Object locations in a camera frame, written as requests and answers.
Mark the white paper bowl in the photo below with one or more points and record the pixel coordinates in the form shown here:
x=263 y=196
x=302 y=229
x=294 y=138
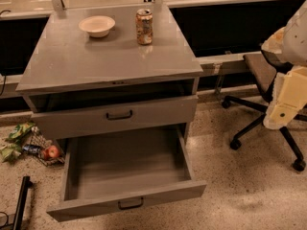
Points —
x=97 y=26

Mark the green chip bag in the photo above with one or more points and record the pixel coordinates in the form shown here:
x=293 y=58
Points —
x=10 y=152
x=20 y=131

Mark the grey upper drawer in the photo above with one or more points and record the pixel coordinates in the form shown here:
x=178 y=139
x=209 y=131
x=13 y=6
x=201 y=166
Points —
x=116 y=117

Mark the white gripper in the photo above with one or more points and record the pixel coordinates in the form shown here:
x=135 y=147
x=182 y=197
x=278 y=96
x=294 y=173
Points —
x=297 y=38

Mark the green chip bag upper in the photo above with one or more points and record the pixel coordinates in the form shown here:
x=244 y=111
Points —
x=20 y=131

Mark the blue snack packet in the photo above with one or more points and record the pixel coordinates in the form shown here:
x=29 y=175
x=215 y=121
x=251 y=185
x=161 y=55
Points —
x=31 y=149

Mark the black metal stand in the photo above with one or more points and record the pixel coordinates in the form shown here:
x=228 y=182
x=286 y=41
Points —
x=14 y=221

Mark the grey drawer cabinet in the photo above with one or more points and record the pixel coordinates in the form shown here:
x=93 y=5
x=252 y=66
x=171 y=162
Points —
x=71 y=70

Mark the black office chair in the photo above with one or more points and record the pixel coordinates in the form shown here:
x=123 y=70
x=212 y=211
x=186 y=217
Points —
x=264 y=69

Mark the orange soda can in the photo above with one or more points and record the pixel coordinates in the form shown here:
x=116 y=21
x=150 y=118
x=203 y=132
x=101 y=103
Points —
x=144 y=26

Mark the open grey lower drawer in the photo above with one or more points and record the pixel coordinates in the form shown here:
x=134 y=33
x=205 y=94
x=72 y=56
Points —
x=120 y=171

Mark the green chip bag lower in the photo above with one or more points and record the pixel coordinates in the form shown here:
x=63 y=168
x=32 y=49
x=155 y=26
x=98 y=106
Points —
x=10 y=152

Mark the red apple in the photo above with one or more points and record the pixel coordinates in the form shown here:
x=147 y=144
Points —
x=51 y=153

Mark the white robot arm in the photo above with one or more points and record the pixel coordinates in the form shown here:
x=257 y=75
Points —
x=289 y=44

